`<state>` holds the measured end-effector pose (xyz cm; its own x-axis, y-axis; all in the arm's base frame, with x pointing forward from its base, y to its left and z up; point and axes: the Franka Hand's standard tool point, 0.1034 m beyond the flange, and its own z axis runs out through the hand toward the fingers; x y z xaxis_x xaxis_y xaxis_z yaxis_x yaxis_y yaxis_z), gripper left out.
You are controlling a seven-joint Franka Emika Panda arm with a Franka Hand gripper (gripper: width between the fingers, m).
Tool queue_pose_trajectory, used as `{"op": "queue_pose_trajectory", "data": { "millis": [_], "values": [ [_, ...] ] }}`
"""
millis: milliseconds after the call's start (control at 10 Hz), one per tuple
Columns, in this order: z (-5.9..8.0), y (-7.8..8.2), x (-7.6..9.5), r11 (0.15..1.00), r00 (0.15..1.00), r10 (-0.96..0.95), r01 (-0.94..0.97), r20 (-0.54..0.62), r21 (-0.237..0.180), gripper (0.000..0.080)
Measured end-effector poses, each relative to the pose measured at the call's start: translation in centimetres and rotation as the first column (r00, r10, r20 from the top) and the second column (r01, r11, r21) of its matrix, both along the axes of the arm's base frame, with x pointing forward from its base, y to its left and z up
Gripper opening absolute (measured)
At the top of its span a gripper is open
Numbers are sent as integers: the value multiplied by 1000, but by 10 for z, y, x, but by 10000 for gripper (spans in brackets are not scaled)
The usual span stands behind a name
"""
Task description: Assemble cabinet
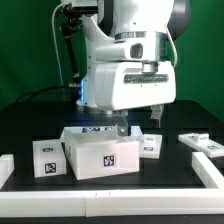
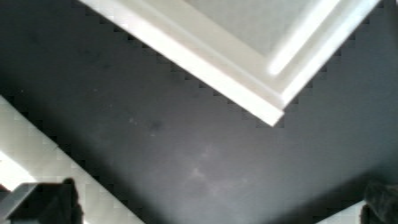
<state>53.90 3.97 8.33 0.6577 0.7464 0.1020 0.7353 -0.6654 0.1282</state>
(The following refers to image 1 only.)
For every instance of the white cabinet body box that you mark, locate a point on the white cabinet body box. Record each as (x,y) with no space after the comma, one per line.
(100,154)

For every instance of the white left fence piece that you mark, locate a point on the white left fence piece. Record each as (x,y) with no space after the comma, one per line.
(6,168)

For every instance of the white front fence rail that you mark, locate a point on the white front fence rail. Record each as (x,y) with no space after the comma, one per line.
(111,203)

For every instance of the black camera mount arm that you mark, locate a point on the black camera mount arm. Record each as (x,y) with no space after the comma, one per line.
(70,36)

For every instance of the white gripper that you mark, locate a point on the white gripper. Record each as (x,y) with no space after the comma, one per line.
(123,85)

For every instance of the white cabinet top block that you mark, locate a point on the white cabinet top block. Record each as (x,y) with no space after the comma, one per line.
(48,158)

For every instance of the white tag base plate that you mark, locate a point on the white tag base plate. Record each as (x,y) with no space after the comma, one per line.
(135,131)

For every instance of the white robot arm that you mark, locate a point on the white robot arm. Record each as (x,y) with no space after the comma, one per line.
(126,52)

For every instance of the white cabinet door panel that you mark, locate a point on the white cabinet door panel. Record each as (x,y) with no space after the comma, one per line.
(150,146)

